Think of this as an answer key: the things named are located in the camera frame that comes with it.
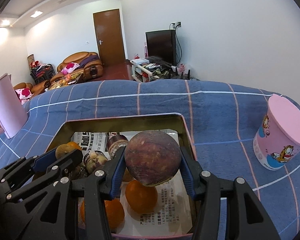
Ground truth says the large orange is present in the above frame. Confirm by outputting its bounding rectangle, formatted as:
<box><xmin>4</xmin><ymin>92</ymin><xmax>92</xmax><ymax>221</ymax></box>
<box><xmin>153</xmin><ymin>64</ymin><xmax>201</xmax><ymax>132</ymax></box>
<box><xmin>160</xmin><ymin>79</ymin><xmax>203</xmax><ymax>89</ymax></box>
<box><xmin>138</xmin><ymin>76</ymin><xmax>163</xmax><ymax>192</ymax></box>
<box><xmin>79</xmin><ymin>197</ymin><xmax>126</xmax><ymax>231</ymax></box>

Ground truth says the medium orange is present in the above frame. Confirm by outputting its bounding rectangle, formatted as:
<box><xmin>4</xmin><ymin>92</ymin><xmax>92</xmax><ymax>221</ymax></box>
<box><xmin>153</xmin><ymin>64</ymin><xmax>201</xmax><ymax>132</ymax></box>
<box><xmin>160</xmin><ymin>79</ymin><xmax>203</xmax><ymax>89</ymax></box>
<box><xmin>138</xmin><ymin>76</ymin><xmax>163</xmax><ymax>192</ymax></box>
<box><xmin>125</xmin><ymin>180</ymin><xmax>158</xmax><ymax>214</ymax></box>

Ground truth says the small front orange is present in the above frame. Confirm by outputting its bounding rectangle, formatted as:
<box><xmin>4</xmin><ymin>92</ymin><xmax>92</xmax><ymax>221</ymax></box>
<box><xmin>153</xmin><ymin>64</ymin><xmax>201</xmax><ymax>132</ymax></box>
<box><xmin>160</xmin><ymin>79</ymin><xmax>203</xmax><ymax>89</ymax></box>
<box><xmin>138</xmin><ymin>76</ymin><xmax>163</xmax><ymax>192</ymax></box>
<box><xmin>55</xmin><ymin>141</ymin><xmax>82</xmax><ymax>159</ymax></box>

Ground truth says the purple passion fruit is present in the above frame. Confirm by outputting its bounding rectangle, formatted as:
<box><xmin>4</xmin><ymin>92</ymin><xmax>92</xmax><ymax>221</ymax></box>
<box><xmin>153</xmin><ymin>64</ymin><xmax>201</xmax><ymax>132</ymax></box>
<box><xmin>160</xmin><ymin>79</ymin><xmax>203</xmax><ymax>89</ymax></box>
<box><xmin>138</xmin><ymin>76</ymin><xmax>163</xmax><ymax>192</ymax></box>
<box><xmin>125</xmin><ymin>130</ymin><xmax>182</xmax><ymax>187</ymax></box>

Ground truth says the pink electric kettle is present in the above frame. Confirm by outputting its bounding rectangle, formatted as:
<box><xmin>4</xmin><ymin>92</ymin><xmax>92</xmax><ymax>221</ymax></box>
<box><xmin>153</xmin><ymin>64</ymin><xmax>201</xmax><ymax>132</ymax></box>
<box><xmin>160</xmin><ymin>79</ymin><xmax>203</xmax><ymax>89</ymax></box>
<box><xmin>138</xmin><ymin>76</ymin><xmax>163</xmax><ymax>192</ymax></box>
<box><xmin>0</xmin><ymin>73</ymin><xmax>28</xmax><ymax>139</ymax></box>

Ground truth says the newspaper lining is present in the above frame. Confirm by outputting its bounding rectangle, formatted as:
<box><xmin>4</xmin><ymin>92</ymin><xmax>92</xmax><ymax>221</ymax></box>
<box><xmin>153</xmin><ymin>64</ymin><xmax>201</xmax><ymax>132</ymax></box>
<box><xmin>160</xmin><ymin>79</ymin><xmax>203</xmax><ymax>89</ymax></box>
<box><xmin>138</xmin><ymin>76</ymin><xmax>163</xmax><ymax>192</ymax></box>
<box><xmin>83</xmin><ymin>129</ymin><xmax>193</xmax><ymax>238</ymax></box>

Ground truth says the pink cartoon cup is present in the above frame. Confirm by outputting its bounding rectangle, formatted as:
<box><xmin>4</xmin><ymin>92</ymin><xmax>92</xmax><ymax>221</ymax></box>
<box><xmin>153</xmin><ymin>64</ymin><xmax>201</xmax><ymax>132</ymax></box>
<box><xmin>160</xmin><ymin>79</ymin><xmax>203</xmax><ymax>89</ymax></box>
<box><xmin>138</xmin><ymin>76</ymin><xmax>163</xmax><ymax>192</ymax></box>
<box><xmin>253</xmin><ymin>94</ymin><xmax>300</xmax><ymax>171</ymax></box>

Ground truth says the pink metal tin box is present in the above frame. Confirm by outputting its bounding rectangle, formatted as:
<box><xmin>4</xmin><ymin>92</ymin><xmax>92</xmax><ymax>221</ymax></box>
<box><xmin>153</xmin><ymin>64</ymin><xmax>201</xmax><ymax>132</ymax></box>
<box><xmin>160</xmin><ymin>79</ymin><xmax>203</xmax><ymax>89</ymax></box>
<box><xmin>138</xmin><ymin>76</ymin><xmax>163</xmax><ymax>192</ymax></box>
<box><xmin>47</xmin><ymin>113</ymin><xmax>197</xmax><ymax>239</ymax></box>

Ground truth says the coffee table with fruit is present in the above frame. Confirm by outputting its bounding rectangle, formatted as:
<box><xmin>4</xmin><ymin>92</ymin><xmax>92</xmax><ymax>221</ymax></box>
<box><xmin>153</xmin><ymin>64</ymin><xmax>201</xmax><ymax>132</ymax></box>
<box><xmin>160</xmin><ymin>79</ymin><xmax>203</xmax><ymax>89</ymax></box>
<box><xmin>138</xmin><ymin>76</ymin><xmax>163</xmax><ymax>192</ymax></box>
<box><xmin>48</xmin><ymin>71</ymin><xmax>84</xmax><ymax>90</ymax></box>

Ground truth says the black shelf rack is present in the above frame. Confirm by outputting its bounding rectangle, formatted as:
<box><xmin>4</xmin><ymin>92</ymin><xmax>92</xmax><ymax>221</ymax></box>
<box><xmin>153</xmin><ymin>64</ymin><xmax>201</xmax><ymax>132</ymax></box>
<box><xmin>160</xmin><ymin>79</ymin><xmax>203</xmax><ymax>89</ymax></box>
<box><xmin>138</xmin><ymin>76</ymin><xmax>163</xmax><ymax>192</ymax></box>
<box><xmin>27</xmin><ymin>54</ymin><xmax>56</xmax><ymax>84</ymax></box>

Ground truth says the white tv stand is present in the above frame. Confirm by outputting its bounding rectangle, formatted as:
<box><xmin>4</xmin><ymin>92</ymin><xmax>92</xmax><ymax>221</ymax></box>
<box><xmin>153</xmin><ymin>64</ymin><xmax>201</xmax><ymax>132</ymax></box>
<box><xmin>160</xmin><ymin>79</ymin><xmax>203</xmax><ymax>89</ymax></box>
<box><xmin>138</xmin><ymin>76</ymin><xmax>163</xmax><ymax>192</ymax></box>
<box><xmin>130</xmin><ymin>59</ymin><xmax>175</xmax><ymax>82</ymax></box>

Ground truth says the pink floral cushion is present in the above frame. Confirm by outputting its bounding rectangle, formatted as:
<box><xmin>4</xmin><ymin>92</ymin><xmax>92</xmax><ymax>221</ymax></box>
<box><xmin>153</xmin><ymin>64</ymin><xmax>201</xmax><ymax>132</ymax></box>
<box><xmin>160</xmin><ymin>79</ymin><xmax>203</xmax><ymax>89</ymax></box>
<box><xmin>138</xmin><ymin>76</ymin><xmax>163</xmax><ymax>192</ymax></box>
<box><xmin>61</xmin><ymin>62</ymin><xmax>79</xmax><ymax>75</ymax></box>

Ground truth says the brown leather armchair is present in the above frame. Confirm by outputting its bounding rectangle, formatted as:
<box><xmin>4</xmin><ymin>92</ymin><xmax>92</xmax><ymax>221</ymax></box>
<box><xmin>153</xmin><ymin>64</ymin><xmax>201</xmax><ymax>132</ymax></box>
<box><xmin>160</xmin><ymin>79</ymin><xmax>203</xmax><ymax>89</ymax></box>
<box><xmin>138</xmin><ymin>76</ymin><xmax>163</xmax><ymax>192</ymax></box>
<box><xmin>57</xmin><ymin>51</ymin><xmax>103</xmax><ymax>80</ymax></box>

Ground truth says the black television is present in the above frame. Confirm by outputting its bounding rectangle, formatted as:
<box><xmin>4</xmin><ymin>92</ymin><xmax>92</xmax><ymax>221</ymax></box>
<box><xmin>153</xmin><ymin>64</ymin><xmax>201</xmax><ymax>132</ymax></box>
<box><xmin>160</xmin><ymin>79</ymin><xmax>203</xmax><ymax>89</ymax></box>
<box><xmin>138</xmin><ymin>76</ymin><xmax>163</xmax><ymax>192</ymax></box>
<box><xmin>145</xmin><ymin>29</ymin><xmax>177</xmax><ymax>65</ymax></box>

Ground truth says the brown wooden door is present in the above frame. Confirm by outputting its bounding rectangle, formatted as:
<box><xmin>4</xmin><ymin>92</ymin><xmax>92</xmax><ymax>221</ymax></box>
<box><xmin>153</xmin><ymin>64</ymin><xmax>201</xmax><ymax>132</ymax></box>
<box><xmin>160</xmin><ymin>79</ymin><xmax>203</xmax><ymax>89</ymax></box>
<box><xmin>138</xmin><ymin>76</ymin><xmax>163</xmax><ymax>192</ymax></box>
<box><xmin>93</xmin><ymin>9</ymin><xmax>126</xmax><ymax>67</ymax></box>

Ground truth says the wall power socket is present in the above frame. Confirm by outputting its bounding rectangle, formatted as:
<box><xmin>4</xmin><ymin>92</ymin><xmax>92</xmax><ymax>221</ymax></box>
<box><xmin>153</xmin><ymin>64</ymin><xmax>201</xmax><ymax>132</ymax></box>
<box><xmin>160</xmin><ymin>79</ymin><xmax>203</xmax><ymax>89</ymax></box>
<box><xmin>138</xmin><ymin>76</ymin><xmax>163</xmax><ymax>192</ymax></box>
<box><xmin>170</xmin><ymin>22</ymin><xmax>181</xmax><ymax>30</ymax></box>

